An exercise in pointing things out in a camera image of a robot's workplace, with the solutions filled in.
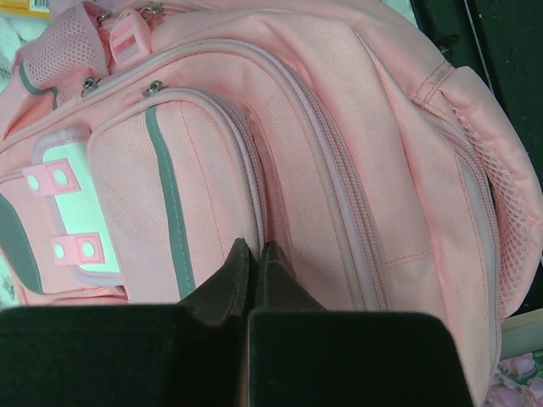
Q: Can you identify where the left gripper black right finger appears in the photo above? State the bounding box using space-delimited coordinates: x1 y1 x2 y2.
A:
248 243 471 406

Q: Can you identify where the Designer Fate flower book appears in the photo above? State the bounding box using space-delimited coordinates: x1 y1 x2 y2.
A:
484 350 542 407

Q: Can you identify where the orange card packet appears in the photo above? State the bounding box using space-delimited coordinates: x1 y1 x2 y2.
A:
0 0 70 20

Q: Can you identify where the pink student backpack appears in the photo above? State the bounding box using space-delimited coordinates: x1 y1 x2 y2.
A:
1 1 542 405

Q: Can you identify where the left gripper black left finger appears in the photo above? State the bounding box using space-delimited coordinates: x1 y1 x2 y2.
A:
1 239 250 406

